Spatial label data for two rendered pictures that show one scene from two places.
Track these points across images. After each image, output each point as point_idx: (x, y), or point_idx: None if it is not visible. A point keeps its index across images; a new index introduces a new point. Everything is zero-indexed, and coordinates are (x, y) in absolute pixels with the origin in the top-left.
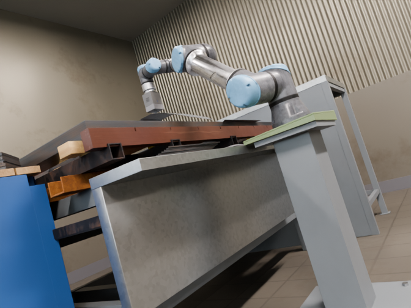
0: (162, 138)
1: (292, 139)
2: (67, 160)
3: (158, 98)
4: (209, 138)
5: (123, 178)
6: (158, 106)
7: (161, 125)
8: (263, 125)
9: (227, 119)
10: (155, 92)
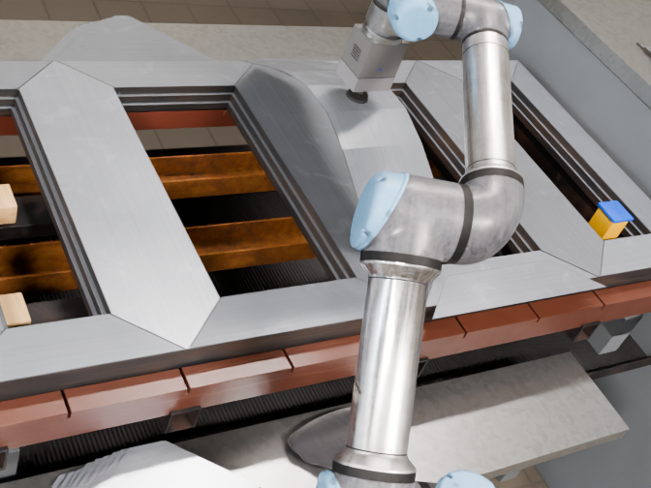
0: (145, 413)
1: None
2: (40, 143)
3: (388, 62)
4: (316, 381)
5: None
6: (374, 83)
7: (187, 356)
8: (591, 308)
9: (641, 90)
10: (390, 45)
